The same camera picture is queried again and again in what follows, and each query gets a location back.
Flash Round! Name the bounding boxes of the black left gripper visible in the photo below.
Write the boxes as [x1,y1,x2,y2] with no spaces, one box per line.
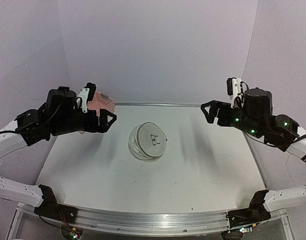
[50,108,116,137]

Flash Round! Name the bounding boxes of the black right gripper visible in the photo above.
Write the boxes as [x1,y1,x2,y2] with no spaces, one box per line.
[201,101,263,139]

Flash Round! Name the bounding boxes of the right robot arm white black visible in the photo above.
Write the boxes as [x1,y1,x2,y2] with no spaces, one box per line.
[200,88,306,222]

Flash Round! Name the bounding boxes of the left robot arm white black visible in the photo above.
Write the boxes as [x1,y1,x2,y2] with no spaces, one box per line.
[0,82,117,219]

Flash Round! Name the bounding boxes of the pink plastic basket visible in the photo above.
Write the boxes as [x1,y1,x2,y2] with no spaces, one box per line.
[87,91,115,117]

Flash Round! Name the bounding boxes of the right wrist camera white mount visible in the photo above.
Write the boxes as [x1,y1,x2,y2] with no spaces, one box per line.
[226,77,244,109]

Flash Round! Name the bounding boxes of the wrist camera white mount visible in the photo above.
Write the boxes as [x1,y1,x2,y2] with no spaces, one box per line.
[226,77,244,109]
[76,82,97,113]

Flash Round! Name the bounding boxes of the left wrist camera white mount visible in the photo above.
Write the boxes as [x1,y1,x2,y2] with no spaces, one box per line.
[76,82,97,113]

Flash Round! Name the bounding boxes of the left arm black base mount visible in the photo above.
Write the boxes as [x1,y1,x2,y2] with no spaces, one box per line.
[34,184,78,224]

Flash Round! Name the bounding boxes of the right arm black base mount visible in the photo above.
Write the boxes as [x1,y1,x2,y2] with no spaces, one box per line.
[225,190,271,229]

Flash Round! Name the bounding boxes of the aluminium front rail frame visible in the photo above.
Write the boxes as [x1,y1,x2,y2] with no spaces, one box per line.
[7,202,294,240]

